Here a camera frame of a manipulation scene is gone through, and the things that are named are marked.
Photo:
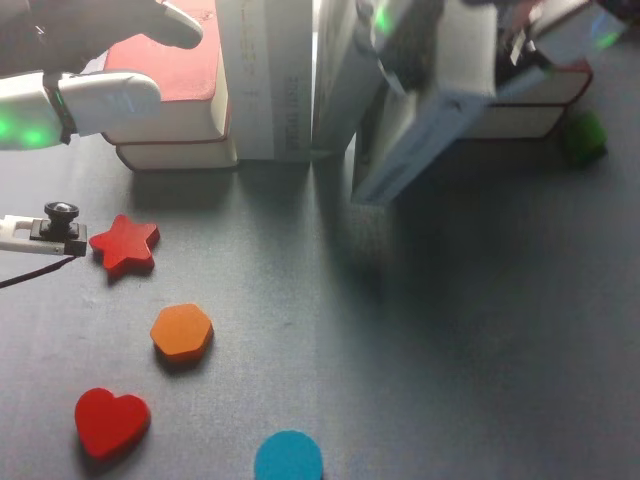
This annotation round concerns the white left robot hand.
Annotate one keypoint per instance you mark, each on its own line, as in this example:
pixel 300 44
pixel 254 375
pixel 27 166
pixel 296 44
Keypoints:
pixel 410 50

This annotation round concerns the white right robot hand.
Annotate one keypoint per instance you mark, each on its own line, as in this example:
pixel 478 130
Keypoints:
pixel 110 102

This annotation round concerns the white book Fashionindia spine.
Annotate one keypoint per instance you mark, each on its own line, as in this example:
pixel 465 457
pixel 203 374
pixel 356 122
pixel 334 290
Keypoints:
pixel 425 140

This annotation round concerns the red hardcover book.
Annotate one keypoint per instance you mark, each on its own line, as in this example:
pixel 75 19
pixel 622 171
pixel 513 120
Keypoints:
pixel 530 92
pixel 520 122
pixel 175 156
pixel 190 75

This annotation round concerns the grey book faint spine print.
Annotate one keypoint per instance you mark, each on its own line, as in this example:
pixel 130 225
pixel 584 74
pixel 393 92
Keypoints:
pixel 292 100

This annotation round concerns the red star block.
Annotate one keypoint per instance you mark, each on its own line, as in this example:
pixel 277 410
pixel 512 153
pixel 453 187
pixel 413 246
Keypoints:
pixel 124 244

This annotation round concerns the green block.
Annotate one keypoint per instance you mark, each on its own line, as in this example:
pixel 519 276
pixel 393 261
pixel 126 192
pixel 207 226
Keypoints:
pixel 585 135

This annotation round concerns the orange hexagon block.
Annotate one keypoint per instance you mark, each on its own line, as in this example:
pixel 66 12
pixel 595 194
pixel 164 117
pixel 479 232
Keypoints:
pixel 180 330

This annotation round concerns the grey table cloth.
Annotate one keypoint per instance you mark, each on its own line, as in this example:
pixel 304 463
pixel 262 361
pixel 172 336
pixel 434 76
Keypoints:
pixel 400 350

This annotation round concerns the red heart block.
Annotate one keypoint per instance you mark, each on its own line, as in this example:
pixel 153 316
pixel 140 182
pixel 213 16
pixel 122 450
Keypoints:
pixel 110 421

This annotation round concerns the blue round block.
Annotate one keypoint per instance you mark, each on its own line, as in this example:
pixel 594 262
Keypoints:
pixel 287 460

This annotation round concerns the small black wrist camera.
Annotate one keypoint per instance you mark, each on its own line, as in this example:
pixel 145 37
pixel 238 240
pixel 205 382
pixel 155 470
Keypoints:
pixel 60 232

